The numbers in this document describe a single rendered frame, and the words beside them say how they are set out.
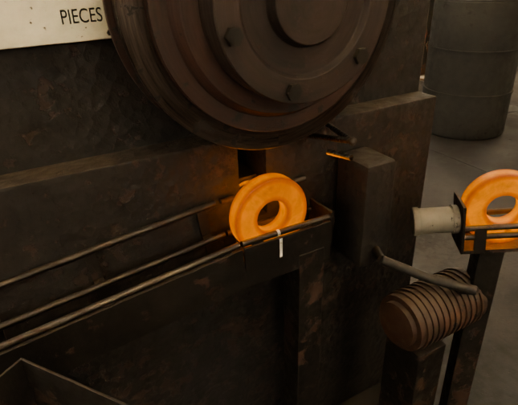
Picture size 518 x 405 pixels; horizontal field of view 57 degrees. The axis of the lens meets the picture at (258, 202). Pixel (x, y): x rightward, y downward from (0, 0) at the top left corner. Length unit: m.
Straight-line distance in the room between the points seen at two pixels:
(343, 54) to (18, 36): 0.46
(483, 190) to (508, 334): 0.93
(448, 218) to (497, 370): 0.80
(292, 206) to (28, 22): 0.52
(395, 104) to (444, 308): 0.44
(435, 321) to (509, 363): 0.74
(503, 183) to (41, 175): 0.83
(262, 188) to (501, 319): 1.28
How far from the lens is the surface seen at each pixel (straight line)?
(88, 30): 0.80
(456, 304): 1.11
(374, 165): 0.97
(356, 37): 0.75
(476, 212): 1.06
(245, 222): 0.87
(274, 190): 0.87
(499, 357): 1.79
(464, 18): 3.41
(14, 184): 0.81
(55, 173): 0.82
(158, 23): 0.67
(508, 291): 2.10
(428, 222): 1.03
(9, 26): 0.79
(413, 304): 1.05
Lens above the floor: 1.17
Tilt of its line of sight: 27 degrees down
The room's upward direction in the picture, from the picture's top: 2 degrees counter-clockwise
